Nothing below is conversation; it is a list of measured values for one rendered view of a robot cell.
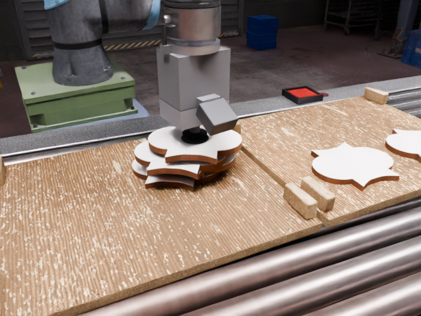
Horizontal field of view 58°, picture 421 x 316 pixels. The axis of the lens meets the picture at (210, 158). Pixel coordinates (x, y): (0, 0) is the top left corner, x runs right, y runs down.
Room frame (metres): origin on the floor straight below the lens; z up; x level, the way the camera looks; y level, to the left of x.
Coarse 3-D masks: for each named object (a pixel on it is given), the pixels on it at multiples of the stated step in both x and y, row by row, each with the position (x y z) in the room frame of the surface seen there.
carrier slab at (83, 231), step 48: (0, 192) 0.48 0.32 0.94; (48, 192) 0.48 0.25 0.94; (96, 192) 0.48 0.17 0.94; (144, 192) 0.48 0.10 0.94; (192, 192) 0.48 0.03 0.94; (240, 192) 0.48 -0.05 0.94; (0, 240) 0.37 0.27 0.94; (48, 240) 0.37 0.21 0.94; (96, 240) 0.37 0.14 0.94; (144, 240) 0.37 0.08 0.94; (192, 240) 0.37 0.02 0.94; (240, 240) 0.37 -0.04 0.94; (288, 240) 0.38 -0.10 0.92; (48, 288) 0.29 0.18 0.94; (96, 288) 0.29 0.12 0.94; (144, 288) 0.30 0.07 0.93
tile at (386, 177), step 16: (320, 160) 0.56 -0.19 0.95; (336, 160) 0.56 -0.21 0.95; (352, 160) 0.56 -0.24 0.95; (368, 160) 0.56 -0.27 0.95; (384, 160) 0.56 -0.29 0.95; (320, 176) 0.51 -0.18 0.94; (336, 176) 0.50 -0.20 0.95; (352, 176) 0.50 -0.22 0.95; (368, 176) 0.50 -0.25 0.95; (384, 176) 0.51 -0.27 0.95
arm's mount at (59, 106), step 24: (24, 72) 1.01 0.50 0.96; (48, 72) 1.01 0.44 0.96; (120, 72) 1.00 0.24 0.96; (24, 96) 0.84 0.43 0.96; (48, 96) 0.84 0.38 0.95; (72, 96) 0.87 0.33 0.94; (96, 96) 0.90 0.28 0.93; (120, 96) 0.92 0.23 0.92; (48, 120) 0.84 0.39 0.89; (72, 120) 0.86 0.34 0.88; (96, 120) 0.89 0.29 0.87
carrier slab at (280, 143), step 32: (256, 128) 0.71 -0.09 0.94; (288, 128) 0.71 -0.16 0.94; (320, 128) 0.71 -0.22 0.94; (352, 128) 0.71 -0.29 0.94; (384, 128) 0.71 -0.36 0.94; (416, 128) 0.71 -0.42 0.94; (256, 160) 0.58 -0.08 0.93; (288, 160) 0.57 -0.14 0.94; (416, 160) 0.57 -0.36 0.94; (352, 192) 0.48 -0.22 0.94; (384, 192) 0.48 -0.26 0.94; (416, 192) 0.48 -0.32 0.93
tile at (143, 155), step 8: (144, 144) 0.55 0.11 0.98; (136, 152) 0.52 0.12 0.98; (144, 152) 0.52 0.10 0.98; (152, 152) 0.52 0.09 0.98; (136, 160) 0.51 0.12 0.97; (144, 160) 0.50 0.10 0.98; (152, 160) 0.50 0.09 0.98; (160, 160) 0.50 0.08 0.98; (224, 160) 0.50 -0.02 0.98; (152, 168) 0.47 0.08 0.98; (160, 168) 0.48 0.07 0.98; (168, 168) 0.48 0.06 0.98; (176, 168) 0.47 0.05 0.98; (184, 168) 0.47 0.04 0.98; (192, 168) 0.47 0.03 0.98; (200, 168) 0.48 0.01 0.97; (208, 168) 0.48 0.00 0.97; (216, 168) 0.49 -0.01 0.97; (192, 176) 0.46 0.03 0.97
